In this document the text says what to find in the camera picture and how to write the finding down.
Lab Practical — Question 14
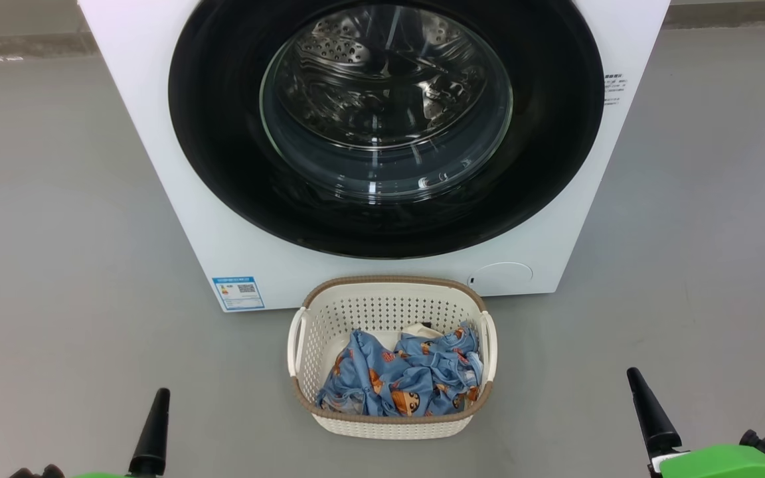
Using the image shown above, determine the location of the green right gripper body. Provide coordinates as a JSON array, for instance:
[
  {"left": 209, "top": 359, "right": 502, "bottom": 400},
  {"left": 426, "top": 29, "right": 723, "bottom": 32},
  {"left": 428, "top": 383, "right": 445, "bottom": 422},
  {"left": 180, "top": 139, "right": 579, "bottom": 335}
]
[{"left": 648, "top": 443, "right": 765, "bottom": 478}]

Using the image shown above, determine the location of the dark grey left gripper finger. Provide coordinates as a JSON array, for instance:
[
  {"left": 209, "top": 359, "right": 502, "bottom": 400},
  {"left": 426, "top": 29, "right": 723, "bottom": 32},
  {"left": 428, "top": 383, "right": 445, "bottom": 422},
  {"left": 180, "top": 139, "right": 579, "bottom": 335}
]
[{"left": 128, "top": 388, "right": 171, "bottom": 476}]

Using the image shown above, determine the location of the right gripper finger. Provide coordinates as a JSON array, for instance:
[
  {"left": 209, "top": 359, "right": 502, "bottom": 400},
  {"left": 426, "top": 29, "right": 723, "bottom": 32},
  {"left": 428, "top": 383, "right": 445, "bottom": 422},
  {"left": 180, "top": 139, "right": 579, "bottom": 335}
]
[{"left": 627, "top": 367, "right": 683, "bottom": 460}]

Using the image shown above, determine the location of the blue cartoon print garment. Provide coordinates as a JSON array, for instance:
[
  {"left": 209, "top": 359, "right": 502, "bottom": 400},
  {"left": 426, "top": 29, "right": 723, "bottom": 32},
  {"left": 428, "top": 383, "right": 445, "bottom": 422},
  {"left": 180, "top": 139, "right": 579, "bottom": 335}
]
[{"left": 315, "top": 322, "right": 484, "bottom": 418}]

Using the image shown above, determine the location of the black round washing machine door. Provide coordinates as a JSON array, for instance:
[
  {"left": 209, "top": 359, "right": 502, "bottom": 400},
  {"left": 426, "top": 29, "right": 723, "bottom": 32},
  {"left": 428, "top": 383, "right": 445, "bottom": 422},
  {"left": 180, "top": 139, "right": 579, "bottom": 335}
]
[{"left": 168, "top": 0, "right": 606, "bottom": 260}]

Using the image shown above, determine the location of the white front-load washing machine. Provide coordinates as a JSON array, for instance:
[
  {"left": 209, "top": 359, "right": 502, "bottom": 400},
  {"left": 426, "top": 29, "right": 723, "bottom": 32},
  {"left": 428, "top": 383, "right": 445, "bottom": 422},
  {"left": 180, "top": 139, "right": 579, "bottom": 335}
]
[{"left": 77, "top": 0, "right": 672, "bottom": 313}]

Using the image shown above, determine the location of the blue energy label sticker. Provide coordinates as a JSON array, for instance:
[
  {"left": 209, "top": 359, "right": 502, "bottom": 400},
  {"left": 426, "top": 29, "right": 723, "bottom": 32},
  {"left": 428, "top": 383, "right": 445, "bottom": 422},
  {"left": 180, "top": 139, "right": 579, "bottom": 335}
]
[{"left": 212, "top": 276, "right": 266, "bottom": 312}]

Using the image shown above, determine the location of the round white filter cover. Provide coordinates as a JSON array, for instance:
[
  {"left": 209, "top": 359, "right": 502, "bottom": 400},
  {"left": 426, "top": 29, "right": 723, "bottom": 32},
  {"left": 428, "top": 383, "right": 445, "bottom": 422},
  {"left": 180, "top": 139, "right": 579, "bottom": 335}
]
[{"left": 467, "top": 262, "right": 534, "bottom": 296}]

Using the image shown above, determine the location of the cream perforated laundry basket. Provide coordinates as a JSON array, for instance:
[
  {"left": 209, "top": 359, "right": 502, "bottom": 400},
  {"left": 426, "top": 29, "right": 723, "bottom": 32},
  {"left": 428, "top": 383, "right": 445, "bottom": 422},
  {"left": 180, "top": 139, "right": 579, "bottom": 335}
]
[{"left": 287, "top": 276, "right": 498, "bottom": 440}]

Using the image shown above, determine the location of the small printed text label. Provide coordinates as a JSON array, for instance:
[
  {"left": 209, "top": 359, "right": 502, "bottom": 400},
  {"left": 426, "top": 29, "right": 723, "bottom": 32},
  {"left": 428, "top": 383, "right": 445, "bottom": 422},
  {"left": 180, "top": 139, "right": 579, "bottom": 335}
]
[{"left": 603, "top": 73, "right": 629, "bottom": 107}]

